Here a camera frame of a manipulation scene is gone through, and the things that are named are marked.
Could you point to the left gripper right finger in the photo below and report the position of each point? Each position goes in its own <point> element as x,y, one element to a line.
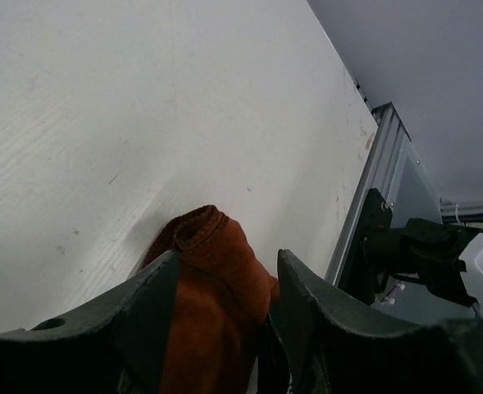
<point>336,344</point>

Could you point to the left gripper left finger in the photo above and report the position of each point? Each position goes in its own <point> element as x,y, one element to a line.
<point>114,343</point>

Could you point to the rust orange towel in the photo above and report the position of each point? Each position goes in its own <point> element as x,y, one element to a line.
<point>223,297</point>

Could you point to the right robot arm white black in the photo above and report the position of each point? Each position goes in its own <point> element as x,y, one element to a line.
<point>446,259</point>

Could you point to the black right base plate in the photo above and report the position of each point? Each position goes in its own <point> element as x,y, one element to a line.
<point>361,274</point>

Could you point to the aluminium mounting rail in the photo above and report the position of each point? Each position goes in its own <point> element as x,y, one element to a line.
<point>373,186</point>

